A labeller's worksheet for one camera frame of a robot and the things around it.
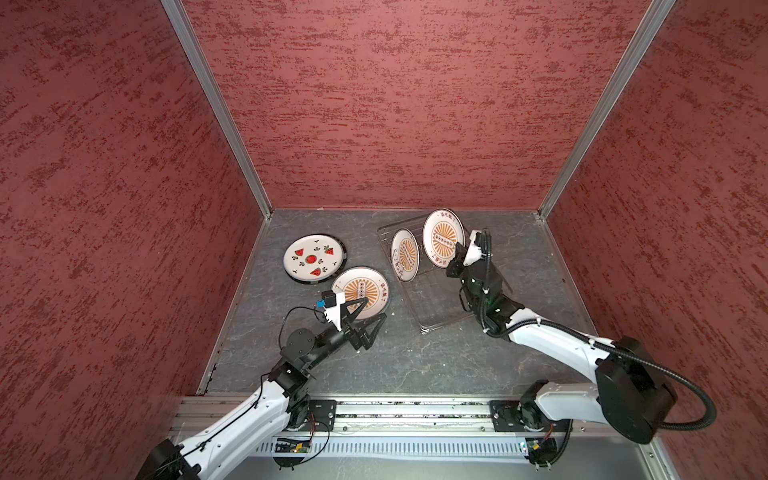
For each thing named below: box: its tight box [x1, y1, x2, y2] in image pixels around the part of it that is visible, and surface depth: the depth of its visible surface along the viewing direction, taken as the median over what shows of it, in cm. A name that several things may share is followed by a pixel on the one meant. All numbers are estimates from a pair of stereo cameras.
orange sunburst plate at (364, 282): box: [332, 266, 391, 320], surface depth 99 cm
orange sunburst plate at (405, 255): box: [391, 228, 420, 283], surface depth 99 cm
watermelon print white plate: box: [283, 234, 344, 281], surface depth 105 cm
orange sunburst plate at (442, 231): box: [422, 208, 466, 269], surface depth 89 cm
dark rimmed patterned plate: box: [284, 233, 348, 285], surface depth 105 cm
